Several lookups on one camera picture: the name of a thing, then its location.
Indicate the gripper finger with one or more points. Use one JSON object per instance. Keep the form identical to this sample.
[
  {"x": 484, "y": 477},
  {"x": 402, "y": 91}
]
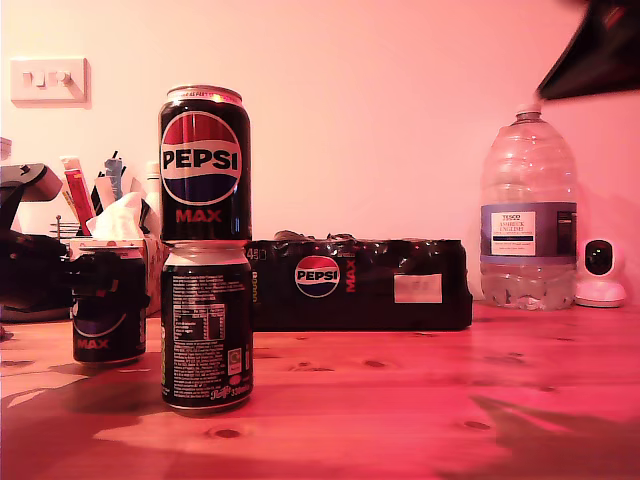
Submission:
[
  {"x": 600, "y": 60},
  {"x": 110, "y": 285}
]

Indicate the black Pepsi Max can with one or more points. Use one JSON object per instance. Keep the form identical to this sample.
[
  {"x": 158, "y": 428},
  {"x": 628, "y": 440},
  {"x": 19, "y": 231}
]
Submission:
[
  {"x": 207, "y": 325},
  {"x": 205, "y": 165},
  {"x": 92, "y": 345}
]

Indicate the black Pepsi Max multipack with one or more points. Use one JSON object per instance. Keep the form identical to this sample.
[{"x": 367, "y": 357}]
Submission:
[{"x": 375, "y": 300}]

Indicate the gingerbread print tissue box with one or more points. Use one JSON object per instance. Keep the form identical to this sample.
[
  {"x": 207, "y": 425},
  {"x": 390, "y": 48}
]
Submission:
[{"x": 156, "y": 270}]

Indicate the black white striped sachet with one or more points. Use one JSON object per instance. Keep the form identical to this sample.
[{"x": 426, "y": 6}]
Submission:
[
  {"x": 102, "y": 200},
  {"x": 149, "y": 215}
]

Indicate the grey plate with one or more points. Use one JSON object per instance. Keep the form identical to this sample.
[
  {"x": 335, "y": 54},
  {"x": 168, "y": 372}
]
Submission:
[{"x": 30, "y": 314}]

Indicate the white bottle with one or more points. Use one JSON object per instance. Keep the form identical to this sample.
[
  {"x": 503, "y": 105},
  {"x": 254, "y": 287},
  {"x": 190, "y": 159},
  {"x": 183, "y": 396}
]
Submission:
[{"x": 154, "y": 185}]

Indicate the pale blue packet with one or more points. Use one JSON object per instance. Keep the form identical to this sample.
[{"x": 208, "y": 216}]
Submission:
[{"x": 114, "y": 175}]

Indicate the small dark purple object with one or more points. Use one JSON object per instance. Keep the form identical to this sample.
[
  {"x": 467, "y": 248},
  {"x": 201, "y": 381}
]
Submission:
[{"x": 5, "y": 332}]

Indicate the large clear water bottle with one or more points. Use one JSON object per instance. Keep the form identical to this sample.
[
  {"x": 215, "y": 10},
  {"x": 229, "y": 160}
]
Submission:
[{"x": 529, "y": 175}]

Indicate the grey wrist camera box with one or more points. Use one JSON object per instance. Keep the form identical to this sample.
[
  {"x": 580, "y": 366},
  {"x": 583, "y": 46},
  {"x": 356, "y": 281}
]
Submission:
[{"x": 40, "y": 182}]

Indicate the white wall switch plate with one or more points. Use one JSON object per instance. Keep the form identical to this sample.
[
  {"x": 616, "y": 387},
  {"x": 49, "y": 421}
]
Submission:
[{"x": 50, "y": 95}]

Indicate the small white round camera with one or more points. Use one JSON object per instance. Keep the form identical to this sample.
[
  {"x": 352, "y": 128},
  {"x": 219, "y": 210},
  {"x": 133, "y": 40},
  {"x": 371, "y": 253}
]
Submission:
[{"x": 599, "y": 295}]

